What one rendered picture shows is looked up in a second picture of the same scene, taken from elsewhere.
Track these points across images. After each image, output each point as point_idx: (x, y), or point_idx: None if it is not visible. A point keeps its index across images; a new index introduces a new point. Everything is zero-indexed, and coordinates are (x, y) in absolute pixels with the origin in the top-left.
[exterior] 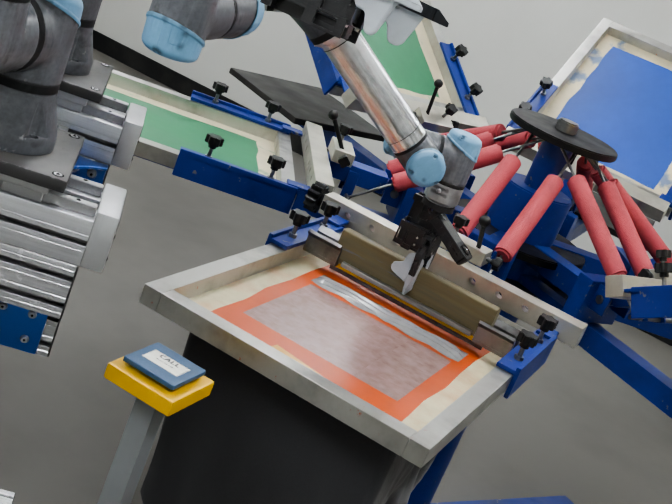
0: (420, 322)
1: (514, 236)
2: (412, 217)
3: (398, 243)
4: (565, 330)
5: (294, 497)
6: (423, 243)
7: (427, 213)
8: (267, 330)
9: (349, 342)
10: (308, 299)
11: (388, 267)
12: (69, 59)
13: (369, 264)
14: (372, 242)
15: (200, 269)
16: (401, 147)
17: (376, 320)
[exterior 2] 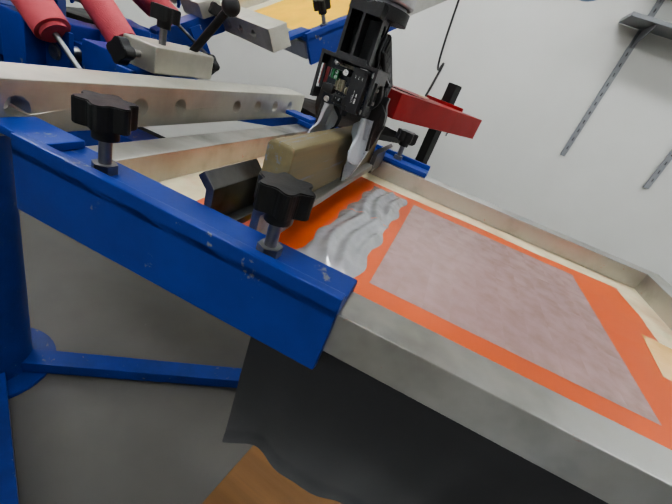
0: (340, 194)
1: (116, 7)
2: (371, 57)
3: (365, 115)
4: (296, 104)
5: None
6: (382, 94)
7: (380, 38)
8: (648, 386)
9: (511, 282)
10: (445, 301)
11: (332, 160)
12: None
13: (317, 176)
14: (314, 138)
15: None
16: None
17: (398, 235)
